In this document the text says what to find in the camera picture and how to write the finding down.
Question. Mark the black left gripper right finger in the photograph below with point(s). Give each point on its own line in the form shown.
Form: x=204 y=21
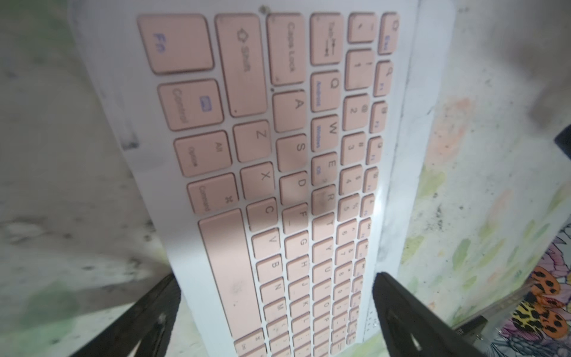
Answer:
x=410 y=328

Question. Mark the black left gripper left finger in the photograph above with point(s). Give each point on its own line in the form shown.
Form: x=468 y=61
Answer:
x=145 y=329

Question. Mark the pink keyboard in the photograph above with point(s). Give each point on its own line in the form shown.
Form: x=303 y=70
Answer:
x=277 y=147

